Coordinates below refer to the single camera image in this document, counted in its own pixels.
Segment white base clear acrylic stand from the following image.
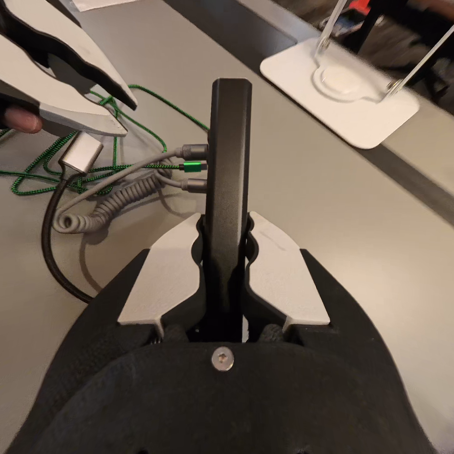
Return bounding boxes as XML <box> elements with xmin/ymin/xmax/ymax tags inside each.
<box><xmin>260</xmin><ymin>0</ymin><xmax>454</xmax><ymax>150</ymax></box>

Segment green braided cable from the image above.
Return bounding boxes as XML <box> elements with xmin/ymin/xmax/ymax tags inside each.
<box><xmin>0</xmin><ymin>84</ymin><xmax>210</xmax><ymax>196</ymax></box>

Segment grey desk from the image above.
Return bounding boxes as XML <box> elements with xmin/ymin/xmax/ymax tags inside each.
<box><xmin>0</xmin><ymin>0</ymin><xmax>454</xmax><ymax>454</ymax></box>

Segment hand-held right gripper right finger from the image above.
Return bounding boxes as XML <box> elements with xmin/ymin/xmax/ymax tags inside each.
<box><xmin>248</xmin><ymin>211</ymin><xmax>331</xmax><ymax>333</ymax></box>

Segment dark grey USB hub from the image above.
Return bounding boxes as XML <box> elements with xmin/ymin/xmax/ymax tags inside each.
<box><xmin>203</xmin><ymin>77</ymin><xmax>254</xmax><ymax>343</ymax></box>

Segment person's left hand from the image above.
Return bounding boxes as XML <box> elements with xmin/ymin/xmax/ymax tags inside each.
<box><xmin>6</xmin><ymin>107</ymin><xmax>44</xmax><ymax>134</ymax></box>

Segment grey coiled cable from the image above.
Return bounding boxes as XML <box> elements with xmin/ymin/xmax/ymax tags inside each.
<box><xmin>53</xmin><ymin>143</ymin><xmax>210</xmax><ymax>233</ymax></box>

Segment black braided cable silver plug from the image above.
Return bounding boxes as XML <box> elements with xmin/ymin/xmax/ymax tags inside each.
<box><xmin>41</xmin><ymin>131</ymin><xmax>104</xmax><ymax>304</ymax></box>

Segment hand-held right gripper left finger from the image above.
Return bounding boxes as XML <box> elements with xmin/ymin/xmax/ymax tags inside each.
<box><xmin>117</xmin><ymin>213</ymin><xmax>207</xmax><ymax>336</ymax></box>

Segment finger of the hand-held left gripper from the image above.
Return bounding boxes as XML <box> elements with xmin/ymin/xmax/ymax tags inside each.
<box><xmin>0</xmin><ymin>0</ymin><xmax>138</xmax><ymax>110</ymax></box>
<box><xmin>0</xmin><ymin>35</ymin><xmax>128</xmax><ymax>138</ymax></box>

